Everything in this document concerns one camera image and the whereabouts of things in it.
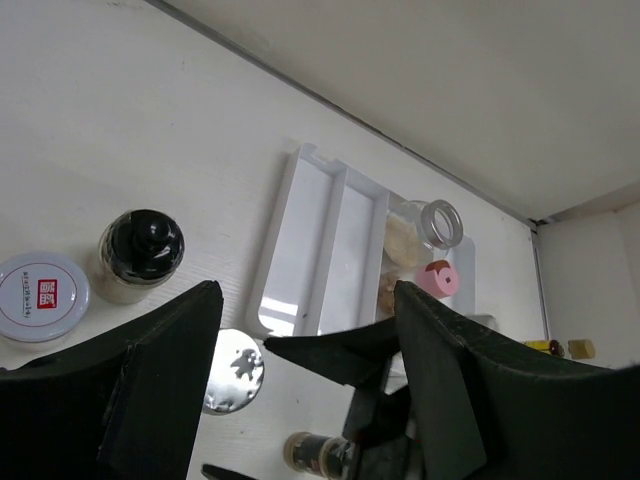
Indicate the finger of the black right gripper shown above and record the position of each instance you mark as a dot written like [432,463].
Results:
[212,472]

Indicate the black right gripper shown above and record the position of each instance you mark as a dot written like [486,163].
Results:
[380,424]

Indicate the red label spice jar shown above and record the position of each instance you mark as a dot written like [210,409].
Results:
[44,296]

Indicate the pink lid spice jar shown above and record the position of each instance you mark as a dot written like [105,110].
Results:
[439,279]

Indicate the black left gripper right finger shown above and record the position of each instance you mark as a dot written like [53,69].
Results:
[490,407]

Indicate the white divided organizer tray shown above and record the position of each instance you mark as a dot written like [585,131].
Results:
[323,254]

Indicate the yellow bottle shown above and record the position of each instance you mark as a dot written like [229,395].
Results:
[580,349]

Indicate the blue label white bottle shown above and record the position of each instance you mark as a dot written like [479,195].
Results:
[236,374]

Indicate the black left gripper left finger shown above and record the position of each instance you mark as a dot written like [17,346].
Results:
[125,404]

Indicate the aluminium side rail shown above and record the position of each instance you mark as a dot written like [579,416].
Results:
[541,294]

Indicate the small dark pepper bottle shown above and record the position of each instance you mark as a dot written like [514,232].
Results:
[322,456]

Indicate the glass jar beige powder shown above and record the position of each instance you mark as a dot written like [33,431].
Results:
[419,232]

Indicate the black dome lid jar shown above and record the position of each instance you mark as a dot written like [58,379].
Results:
[138,252]

